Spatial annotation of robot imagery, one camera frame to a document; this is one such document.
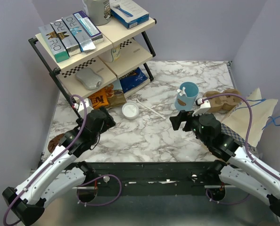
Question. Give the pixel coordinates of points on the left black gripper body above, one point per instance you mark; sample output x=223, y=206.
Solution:
x=109, y=122

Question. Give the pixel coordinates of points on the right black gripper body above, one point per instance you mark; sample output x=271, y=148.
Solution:
x=192, y=124

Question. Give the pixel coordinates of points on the checkered paper bag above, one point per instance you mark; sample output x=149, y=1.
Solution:
x=234, y=136

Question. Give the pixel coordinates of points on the white plastic cup lid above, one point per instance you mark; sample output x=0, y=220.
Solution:
x=130, y=110

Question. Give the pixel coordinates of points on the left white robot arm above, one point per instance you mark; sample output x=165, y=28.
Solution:
x=29, y=199

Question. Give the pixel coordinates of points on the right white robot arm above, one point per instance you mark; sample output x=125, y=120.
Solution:
x=240, y=168

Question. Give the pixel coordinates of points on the orange snack bag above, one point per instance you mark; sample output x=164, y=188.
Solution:
x=99, y=99

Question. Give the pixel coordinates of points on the brown cookie package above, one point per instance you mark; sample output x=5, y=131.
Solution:
x=115, y=94

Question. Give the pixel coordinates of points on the stacked brown cup carriers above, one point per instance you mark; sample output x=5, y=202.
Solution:
x=222, y=103

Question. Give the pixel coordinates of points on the grey sponge pad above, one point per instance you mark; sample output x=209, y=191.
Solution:
x=89, y=79

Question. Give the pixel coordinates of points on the white stirrer stick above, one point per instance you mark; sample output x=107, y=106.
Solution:
x=152, y=110

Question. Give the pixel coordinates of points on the black beige shelf rack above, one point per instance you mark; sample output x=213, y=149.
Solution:
x=136, y=47

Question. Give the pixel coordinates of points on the brown cookie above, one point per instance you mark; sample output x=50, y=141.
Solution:
x=54, y=142

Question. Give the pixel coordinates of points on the blue chips bag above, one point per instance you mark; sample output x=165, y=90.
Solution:
x=132, y=79

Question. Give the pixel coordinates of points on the white patterned mug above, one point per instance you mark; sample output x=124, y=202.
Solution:
x=111, y=55

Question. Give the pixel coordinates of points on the teal silver toothpaste box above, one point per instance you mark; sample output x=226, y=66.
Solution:
x=54, y=43

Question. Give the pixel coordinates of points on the blue silver toothpaste box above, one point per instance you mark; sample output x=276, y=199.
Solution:
x=85, y=42

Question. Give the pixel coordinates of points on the purple white toothpaste box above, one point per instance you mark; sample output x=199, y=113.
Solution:
x=91, y=29

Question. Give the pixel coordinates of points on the grey printed mug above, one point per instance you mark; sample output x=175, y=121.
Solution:
x=98, y=11

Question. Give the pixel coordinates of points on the blue razor box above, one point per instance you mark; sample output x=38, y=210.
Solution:
x=128, y=13

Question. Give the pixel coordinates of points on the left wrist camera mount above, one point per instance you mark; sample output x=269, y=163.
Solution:
x=80, y=107

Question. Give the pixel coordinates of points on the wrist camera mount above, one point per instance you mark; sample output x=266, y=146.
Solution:
x=204, y=106
x=80, y=107

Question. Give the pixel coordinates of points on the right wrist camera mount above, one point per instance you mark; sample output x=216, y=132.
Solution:
x=204, y=106

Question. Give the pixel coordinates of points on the cream bag with blue handles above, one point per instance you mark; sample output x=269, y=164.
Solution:
x=241, y=118

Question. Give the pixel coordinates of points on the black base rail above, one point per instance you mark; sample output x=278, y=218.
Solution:
x=151, y=178

